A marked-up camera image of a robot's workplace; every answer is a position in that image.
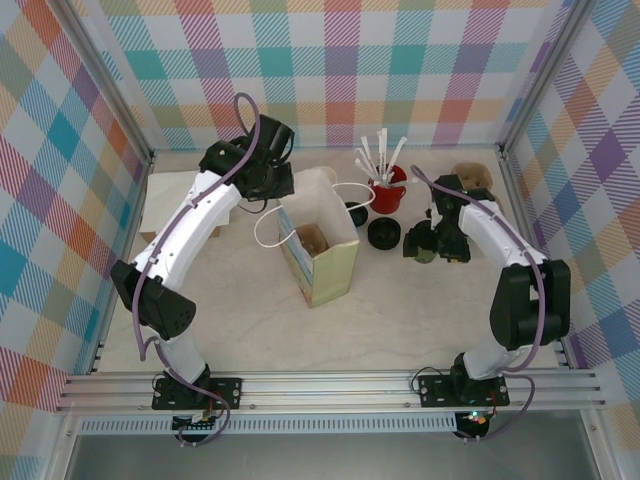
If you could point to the aluminium side rail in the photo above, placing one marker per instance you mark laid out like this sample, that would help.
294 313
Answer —
131 220

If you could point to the aluminium frame post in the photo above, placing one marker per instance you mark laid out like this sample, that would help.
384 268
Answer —
540 75
111 85

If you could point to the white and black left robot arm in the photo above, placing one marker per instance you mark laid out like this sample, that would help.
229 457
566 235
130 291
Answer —
190 225

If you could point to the white paper carrier bag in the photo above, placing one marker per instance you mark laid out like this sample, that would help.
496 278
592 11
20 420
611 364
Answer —
335 275

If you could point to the small controller board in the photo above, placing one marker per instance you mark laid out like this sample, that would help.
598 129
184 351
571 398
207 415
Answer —
475 420
195 425

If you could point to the white paper napkin stack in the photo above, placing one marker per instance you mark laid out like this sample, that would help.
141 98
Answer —
165 200

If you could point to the red mug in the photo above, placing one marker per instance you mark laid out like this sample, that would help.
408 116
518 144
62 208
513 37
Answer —
385 197

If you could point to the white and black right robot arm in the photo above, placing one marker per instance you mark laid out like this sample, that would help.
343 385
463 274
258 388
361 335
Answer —
495 235

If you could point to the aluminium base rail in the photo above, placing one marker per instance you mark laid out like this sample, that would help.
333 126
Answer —
325 390

